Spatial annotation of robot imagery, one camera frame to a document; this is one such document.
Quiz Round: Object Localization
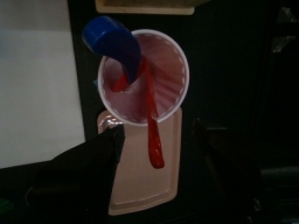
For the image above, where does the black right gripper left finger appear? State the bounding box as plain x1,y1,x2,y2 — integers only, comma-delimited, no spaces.
24,124,127,224

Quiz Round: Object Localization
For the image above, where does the white cutting board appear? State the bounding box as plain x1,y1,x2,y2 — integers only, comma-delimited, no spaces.
0,0,88,171

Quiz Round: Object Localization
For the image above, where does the red plastic utensil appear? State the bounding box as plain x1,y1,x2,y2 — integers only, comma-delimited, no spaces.
111,56,166,171

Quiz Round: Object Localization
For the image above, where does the pink rectangular plate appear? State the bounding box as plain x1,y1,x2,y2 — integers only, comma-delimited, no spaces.
96,108,183,217

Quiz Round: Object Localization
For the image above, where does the red plastic cup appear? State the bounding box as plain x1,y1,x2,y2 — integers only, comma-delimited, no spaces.
96,28,192,127

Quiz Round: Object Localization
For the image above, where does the wooden box with slot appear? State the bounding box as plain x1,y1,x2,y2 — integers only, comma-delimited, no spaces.
95,0,196,16

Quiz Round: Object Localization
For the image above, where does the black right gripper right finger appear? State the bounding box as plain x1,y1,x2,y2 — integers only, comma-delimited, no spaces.
191,117,270,224

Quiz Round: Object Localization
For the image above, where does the blue handled plastic utensil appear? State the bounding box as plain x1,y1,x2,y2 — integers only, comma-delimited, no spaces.
80,15,144,85

